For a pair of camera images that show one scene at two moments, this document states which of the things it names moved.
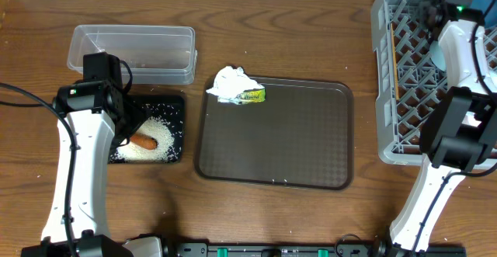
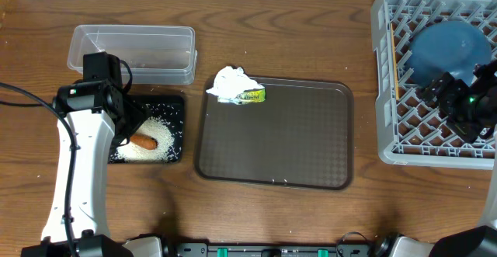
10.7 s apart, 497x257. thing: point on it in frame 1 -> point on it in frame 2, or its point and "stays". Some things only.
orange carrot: x=144 y=141 stays
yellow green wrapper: x=245 y=96 stays
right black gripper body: x=428 y=8 -> x=464 y=109
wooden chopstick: x=394 y=61 stays
